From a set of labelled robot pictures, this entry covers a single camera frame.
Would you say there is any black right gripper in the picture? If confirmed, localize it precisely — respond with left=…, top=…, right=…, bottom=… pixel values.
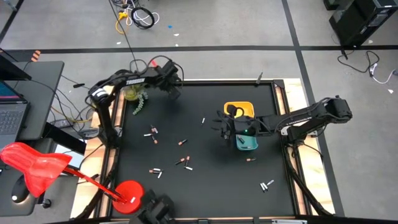
left=212, top=115, right=261, bottom=140

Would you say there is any teal plastic bin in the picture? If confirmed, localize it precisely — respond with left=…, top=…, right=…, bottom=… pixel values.
left=234, top=134, right=259, bottom=151

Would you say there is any yellow plastic bin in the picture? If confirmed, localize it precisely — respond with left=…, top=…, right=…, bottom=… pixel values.
left=223, top=101, right=255, bottom=119

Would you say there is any small potted succulent plant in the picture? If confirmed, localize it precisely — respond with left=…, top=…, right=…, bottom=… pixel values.
left=123, top=83, right=149, bottom=116

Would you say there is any black table mat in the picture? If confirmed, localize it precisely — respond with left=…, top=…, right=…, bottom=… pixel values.
left=119, top=83, right=295, bottom=218

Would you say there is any white tablet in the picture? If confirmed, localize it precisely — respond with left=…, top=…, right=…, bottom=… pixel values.
left=54, top=145, right=85, bottom=171

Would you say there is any black desk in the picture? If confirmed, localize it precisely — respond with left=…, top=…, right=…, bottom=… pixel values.
left=0, top=60, right=65, bottom=142

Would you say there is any dark grey side table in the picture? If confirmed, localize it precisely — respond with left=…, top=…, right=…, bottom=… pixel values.
left=0, top=166, right=79, bottom=218

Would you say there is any red desk lamp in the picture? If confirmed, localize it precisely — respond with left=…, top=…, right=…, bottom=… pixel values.
left=0, top=142, right=146, bottom=215

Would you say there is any grey laptop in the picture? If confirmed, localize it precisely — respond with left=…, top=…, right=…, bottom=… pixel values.
left=0, top=80, right=31, bottom=150

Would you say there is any black monitor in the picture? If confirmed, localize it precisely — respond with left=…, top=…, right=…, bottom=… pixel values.
left=0, top=48, right=33, bottom=82

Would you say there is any black equipment cabinet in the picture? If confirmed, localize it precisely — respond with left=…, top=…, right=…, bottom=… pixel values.
left=328, top=0, right=398, bottom=48

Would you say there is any black computer mouse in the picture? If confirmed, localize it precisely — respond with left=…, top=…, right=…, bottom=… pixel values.
left=11, top=174, right=31, bottom=205

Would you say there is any black table frame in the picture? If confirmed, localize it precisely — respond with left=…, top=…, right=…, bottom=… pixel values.
left=93, top=79, right=338, bottom=224

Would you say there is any black cable coil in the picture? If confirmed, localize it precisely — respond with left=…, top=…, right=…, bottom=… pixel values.
left=130, top=6, right=155, bottom=30

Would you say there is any long thin black cable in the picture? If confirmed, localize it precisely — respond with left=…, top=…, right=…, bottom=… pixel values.
left=108, top=0, right=141, bottom=71

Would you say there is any white cable bundle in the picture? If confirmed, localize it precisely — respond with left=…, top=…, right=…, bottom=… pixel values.
left=125, top=1, right=160, bottom=27

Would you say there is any yellow cable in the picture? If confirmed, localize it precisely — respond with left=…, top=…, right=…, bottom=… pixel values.
left=115, top=11, right=130, bottom=35

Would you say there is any black braided cable sleeve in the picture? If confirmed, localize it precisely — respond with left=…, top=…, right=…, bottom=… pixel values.
left=74, top=146, right=121, bottom=220
left=284, top=144, right=334, bottom=217

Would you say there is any silver metal bracket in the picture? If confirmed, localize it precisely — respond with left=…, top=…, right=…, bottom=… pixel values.
left=271, top=219, right=308, bottom=224

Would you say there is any black floor cable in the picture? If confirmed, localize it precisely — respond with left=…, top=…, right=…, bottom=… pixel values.
left=337, top=48, right=381, bottom=75

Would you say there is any white floor cable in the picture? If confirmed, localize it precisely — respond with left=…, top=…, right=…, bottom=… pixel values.
left=368, top=62, right=398, bottom=85

